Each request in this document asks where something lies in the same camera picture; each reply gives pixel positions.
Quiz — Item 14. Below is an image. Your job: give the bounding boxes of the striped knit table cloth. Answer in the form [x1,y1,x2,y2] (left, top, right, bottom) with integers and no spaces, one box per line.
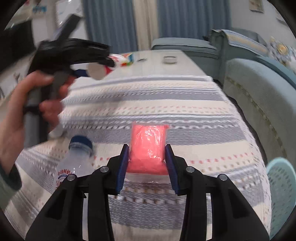
[4,76,271,240]

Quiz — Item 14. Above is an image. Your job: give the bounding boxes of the floral long pillow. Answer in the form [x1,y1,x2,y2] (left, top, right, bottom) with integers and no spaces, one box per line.
[268,37,296,73]

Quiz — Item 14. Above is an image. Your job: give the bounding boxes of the tall framed picture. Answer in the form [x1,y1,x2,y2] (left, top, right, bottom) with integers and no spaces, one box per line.
[248,0,264,13]

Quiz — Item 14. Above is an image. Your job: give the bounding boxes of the colourful rubik cube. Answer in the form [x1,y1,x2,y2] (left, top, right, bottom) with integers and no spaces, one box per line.
[121,53,134,66]

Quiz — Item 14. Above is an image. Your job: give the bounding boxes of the white pink milk bottle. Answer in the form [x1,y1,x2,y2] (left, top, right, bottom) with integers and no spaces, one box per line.
[48,120,64,139]

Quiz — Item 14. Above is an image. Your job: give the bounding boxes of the left hand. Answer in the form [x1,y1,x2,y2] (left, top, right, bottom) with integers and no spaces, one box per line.
[1,71,75,175]

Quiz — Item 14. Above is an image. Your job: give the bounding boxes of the pink plastic packet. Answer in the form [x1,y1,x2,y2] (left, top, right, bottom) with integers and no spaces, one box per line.
[127,123,170,175]

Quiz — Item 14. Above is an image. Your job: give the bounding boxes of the blue fabric sofa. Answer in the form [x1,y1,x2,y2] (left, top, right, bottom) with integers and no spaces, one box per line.
[152,29,295,164]

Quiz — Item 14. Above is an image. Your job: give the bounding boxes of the light blue laundry basket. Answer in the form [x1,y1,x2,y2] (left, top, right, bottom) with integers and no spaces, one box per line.
[266,157,295,238]

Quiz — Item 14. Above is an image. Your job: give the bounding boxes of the blue window curtain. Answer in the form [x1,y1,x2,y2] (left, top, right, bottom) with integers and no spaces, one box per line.
[82,1,231,53]

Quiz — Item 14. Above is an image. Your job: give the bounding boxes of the clear blue cap bottle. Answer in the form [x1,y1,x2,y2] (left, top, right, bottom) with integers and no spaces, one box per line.
[52,136,94,193]

